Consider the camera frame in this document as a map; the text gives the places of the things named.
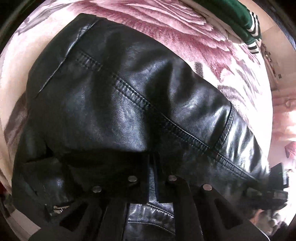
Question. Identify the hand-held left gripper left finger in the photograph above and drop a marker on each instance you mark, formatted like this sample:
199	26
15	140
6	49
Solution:
111	204

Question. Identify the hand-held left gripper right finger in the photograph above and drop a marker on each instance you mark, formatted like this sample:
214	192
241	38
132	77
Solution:
196	208

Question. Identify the black leather jacket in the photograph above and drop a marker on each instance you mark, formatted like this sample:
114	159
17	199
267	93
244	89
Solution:
115	111

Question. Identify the pink floral curtain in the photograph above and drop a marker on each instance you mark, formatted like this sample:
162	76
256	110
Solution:
284	129

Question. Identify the floral purple blanket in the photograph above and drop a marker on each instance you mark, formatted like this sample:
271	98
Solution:
185	41

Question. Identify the folded green striped garment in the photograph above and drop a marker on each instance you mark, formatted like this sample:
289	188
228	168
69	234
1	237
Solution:
231	20

